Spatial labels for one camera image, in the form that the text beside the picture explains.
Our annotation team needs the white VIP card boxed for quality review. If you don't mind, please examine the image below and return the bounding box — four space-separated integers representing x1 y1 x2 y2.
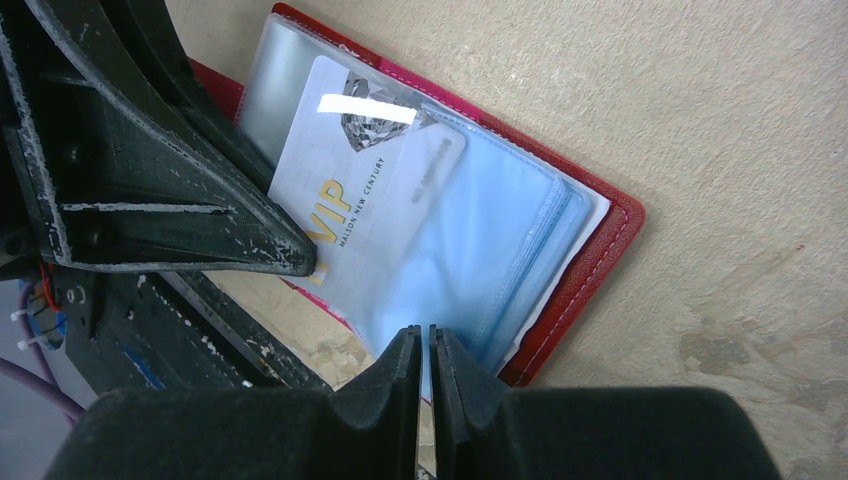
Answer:
269 56 466 316

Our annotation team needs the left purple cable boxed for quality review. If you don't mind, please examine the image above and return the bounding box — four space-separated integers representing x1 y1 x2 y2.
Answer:
0 278 84 425

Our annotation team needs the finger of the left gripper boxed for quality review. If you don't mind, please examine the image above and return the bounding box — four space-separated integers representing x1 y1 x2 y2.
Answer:
0 0 318 280

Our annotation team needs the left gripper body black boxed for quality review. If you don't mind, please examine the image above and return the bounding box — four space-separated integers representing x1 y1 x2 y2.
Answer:
0 0 280 280

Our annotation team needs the red card holder wallet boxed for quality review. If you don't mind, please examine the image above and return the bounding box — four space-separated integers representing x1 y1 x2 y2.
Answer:
195 3 646 386

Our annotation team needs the black front table rail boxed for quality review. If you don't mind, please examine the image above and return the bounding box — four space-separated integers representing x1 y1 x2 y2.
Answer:
53 268 332 395

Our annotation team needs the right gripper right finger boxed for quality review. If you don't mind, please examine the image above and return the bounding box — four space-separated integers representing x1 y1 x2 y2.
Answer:
429 327 779 479

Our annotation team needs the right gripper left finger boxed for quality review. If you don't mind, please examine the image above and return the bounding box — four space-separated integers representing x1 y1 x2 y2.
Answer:
46 326 422 479

